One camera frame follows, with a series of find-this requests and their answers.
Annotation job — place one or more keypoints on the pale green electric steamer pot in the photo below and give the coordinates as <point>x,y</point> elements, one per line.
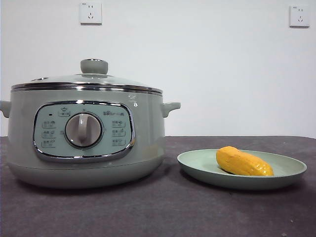
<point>148,135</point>

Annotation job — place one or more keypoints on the white wall socket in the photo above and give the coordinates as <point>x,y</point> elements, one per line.
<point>90,13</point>
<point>299,16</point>

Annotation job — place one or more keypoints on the yellow corn cob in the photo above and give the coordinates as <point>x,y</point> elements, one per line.
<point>243,163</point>

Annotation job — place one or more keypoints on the pale green round plate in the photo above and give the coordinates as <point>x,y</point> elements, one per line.
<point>202,165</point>

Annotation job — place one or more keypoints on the glass lid with green knob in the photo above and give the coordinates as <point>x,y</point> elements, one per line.
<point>94,66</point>

